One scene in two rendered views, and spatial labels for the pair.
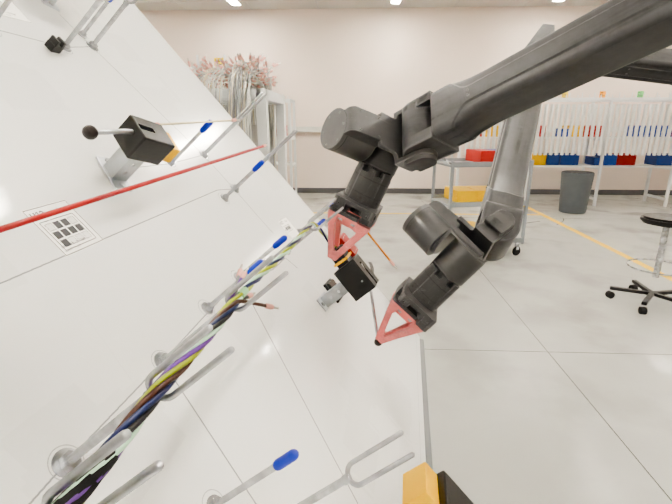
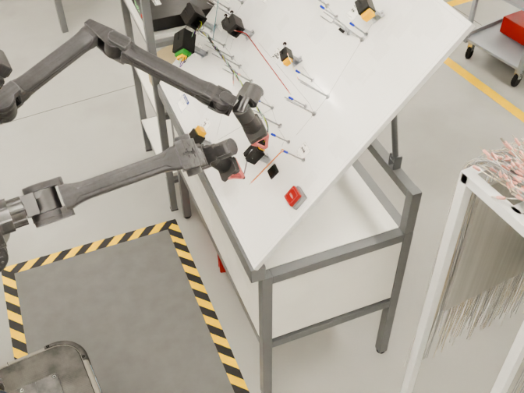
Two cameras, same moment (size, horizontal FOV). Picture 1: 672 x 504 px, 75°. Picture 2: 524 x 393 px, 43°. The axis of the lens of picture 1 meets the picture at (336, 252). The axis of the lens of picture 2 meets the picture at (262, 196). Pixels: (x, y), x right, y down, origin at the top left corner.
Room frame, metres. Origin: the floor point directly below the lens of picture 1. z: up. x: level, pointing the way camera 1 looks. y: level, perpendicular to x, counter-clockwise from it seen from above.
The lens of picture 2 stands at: (2.16, -0.88, 2.58)
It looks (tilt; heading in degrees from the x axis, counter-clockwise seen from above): 44 degrees down; 150
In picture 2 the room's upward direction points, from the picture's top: 1 degrees counter-clockwise
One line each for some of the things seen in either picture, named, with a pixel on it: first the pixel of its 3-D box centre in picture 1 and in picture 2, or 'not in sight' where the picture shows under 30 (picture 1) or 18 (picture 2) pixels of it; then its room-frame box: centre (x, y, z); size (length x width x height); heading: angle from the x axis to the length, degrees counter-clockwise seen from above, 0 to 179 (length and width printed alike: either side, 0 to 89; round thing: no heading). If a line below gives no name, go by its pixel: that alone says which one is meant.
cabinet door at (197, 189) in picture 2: not in sight; (192, 168); (0.08, -0.02, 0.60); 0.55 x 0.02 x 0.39; 171
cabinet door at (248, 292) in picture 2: not in sight; (234, 253); (0.62, -0.11, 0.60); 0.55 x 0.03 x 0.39; 171
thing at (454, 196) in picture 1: (471, 202); not in sight; (4.60, -1.43, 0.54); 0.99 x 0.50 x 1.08; 99
